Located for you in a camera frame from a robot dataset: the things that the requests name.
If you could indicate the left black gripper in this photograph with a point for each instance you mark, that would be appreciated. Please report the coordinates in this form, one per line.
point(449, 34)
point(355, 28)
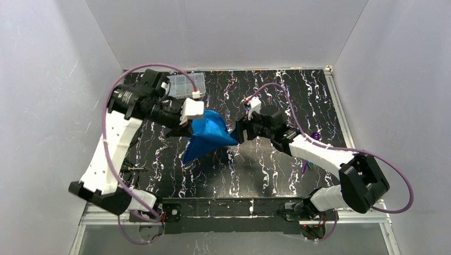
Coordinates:
point(182, 127)

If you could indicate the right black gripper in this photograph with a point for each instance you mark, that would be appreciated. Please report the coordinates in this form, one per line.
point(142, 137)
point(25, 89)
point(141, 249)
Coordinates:
point(244, 127)

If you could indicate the blue cloth napkin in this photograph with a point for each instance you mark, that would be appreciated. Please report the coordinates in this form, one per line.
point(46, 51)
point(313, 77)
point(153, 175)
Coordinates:
point(209, 133)

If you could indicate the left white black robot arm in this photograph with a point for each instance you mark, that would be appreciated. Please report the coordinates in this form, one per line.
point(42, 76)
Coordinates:
point(100, 184)

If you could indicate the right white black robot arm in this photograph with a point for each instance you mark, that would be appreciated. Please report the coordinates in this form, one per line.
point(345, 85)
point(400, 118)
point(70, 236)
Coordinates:
point(361, 181)

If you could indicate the clear plastic compartment box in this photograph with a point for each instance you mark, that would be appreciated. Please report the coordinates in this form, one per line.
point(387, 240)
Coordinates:
point(181, 86)

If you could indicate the iridescent purple spoon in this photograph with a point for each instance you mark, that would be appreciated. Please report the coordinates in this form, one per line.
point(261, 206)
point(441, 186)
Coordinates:
point(316, 136)

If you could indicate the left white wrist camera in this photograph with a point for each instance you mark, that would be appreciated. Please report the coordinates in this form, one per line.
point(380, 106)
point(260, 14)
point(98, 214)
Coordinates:
point(191, 110)

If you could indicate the black coiled cable yellow plug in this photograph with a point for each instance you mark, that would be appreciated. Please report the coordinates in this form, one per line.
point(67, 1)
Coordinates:
point(129, 167)

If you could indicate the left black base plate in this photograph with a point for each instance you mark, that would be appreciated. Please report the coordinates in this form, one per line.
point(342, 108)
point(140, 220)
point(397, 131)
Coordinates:
point(169, 212)

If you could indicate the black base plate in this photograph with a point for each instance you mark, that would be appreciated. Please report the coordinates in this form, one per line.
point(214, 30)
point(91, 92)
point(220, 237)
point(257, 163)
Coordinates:
point(169, 212)
point(298, 211)

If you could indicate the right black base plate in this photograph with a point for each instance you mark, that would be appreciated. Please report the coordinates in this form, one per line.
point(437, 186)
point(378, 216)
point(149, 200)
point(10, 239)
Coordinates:
point(298, 211)

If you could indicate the right aluminium rail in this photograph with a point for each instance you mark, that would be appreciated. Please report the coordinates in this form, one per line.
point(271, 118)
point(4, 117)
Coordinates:
point(351, 85)

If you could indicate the aluminium rail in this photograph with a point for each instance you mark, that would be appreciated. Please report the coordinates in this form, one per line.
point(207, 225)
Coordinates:
point(351, 85)
point(232, 208)

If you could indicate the front aluminium rail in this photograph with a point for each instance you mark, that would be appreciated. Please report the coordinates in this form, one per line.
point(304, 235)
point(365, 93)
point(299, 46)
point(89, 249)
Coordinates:
point(232, 208)

